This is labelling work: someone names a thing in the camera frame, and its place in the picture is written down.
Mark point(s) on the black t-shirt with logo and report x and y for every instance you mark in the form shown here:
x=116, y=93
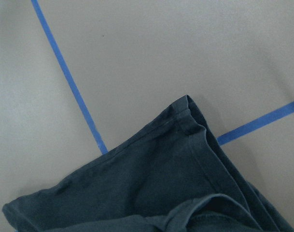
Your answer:
x=171, y=176

